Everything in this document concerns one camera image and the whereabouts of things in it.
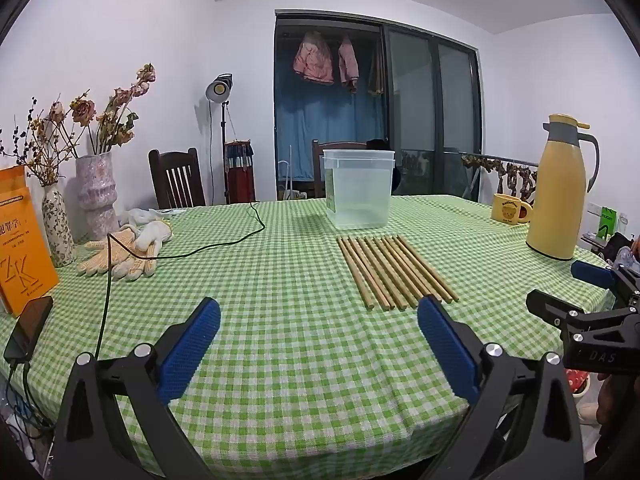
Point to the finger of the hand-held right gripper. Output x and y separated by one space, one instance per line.
592 272
555 312

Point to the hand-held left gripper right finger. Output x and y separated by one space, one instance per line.
447 345

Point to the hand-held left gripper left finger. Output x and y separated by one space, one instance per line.
192 345

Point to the set of wooden chopsticks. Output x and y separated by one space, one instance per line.
395 270

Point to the clear plastic container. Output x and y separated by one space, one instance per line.
357 195

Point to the red patterned bowl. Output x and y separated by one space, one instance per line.
579 381

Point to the green paper bag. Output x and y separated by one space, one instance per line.
606 224

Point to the yellow thermos jug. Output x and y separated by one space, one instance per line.
555 195

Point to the green checked tablecloth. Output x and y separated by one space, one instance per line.
280 310

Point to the yellow mug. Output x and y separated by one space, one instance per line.
505 208

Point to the white knitted work glove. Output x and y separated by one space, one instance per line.
152 235

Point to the hanging dried sausages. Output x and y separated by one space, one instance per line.
515 177

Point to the white plastic packaging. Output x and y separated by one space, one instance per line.
142 215

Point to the black power bank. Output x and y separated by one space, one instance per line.
30 327

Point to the pink mottled vase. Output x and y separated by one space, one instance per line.
97 195

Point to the small floral vase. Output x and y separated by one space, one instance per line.
57 225

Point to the orange book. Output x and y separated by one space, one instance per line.
25 260
12 180

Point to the white floor rack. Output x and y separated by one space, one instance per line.
286 180

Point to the sliding glass door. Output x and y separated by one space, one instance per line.
430 100

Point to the dried rose bouquet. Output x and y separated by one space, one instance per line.
117 120

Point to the blue curtain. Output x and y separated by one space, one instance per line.
305 125

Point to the dried branch bouquet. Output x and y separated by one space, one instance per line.
37 145

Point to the studio light on stand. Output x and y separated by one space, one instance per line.
219 89

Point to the tan hanging garment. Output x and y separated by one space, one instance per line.
376 70

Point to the small pink jacket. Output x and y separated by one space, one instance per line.
348 62

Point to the large pink jacket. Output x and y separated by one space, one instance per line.
312 60

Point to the metal drying rail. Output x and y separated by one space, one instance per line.
505 159

